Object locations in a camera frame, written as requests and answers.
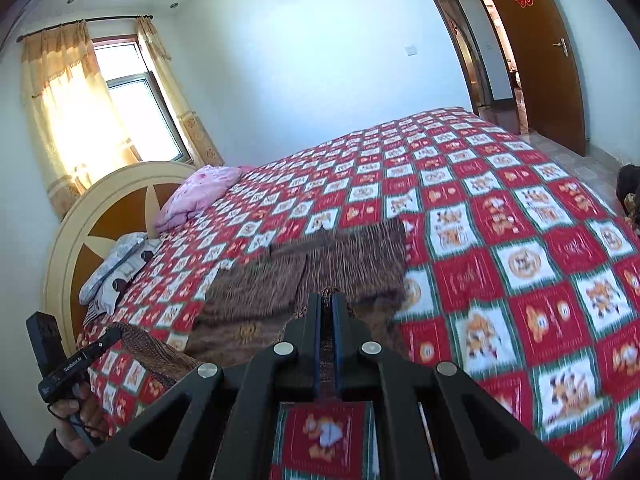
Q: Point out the wide yellow curtain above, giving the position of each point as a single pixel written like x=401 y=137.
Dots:
x=60 y=110

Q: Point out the white wall switch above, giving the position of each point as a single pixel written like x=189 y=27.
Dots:
x=411 y=49

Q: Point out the narrow yellow curtain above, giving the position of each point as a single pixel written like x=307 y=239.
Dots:
x=172 y=95

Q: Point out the pink pillow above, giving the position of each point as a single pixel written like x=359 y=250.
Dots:
x=200 y=192

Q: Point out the red checked printed bedspread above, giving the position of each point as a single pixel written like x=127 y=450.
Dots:
x=500 y=260

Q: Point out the window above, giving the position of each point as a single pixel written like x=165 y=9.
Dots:
x=145 y=115

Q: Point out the brown wooden door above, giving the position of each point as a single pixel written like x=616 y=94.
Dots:
x=545 y=75

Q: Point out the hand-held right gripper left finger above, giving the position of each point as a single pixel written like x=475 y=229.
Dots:
x=316 y=345

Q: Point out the dark bag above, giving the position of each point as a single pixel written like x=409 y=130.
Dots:
x=629 y=187

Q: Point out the cream and brown headboard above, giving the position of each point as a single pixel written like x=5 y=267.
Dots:
x=115 y=210

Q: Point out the brown knitted sweater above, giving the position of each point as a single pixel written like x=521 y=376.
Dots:
x=350 y=260

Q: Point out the person's left forearm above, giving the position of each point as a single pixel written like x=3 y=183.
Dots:
x=52 y=460

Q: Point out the grey striped pillow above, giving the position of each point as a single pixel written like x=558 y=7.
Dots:
x=127 y=280

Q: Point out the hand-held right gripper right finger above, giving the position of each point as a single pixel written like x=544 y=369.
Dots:
x=338 y=345

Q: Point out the person's left hand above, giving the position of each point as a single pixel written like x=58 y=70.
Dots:
x=82 y=422

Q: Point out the dark curtain rod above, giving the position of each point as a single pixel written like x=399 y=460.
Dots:
x=100 y=20

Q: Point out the brown door frame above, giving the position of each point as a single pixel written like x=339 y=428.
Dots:
x=462 y=55

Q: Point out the grey patterned pillow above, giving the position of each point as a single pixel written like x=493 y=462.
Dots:
x=107 y=270

